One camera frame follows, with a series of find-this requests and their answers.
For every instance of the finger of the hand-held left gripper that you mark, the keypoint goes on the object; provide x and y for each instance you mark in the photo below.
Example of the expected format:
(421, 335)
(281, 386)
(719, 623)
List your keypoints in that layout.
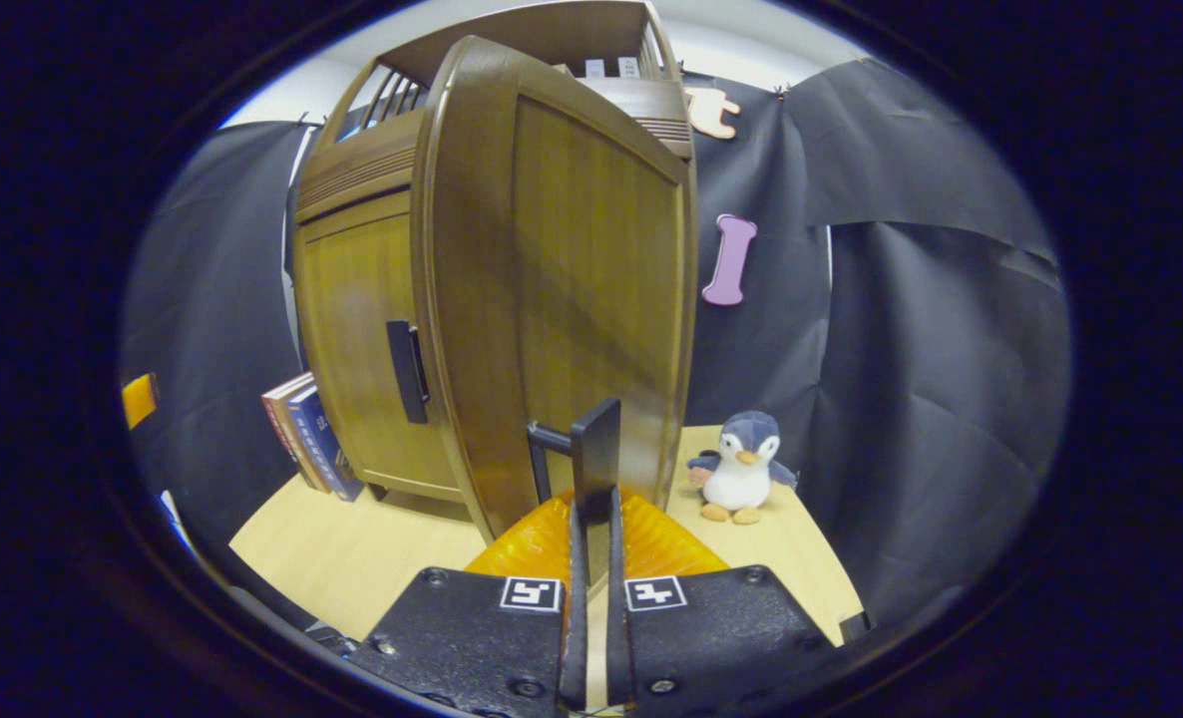
(139, 401)

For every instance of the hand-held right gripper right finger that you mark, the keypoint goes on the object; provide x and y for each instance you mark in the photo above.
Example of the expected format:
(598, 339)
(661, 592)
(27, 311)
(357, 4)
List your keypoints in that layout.
(616, 638)

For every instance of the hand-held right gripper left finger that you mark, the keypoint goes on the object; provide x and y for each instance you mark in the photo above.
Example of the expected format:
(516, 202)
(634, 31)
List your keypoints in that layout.
(579, 638)

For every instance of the wooden shoe cabinet door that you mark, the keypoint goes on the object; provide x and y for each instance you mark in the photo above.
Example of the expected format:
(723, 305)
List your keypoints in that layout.
(572, 259)
(352, 299)

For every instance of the grey book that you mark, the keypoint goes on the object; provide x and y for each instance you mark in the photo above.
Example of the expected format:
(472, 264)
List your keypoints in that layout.
(595, 68)

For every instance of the penguin plush toy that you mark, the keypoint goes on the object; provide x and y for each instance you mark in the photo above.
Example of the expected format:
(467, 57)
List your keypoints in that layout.
(741, 464)

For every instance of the blue book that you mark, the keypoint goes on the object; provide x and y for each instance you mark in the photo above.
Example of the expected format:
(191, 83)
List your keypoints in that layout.
(324, 449)

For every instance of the wooden cabinet drawer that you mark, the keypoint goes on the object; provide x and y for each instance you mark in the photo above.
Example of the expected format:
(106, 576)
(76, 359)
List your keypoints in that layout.
(362, 170)

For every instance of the red-brown book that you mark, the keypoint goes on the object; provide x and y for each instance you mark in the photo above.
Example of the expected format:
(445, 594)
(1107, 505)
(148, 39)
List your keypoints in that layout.
(280, 409)

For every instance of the wooden double-door shoe cabinet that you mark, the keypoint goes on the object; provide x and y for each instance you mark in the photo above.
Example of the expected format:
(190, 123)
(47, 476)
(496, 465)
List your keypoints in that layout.
(532, 25)

